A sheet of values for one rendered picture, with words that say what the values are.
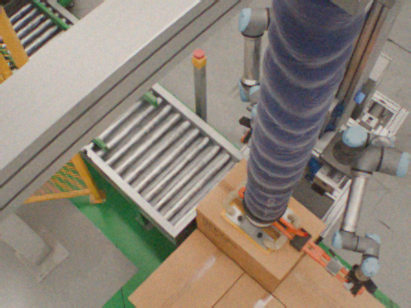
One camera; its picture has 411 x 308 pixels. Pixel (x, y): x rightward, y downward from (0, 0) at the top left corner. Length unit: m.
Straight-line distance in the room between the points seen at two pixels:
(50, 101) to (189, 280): 2.52
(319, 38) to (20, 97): 0.77
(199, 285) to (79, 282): 1.03
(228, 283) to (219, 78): 1.87
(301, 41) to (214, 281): 2.07
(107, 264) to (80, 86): 3.14
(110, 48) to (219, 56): 3.76
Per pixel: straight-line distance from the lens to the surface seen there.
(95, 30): 0.69
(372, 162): 2.30
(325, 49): 1.26
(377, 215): 3.96
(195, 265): 3.11
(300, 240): 2.62
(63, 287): 3.78
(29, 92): 0.66
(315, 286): 3.14
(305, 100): 1.46
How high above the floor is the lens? 3.58
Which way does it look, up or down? 65 degrees down
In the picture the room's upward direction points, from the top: 2 degrees counter-clockwise
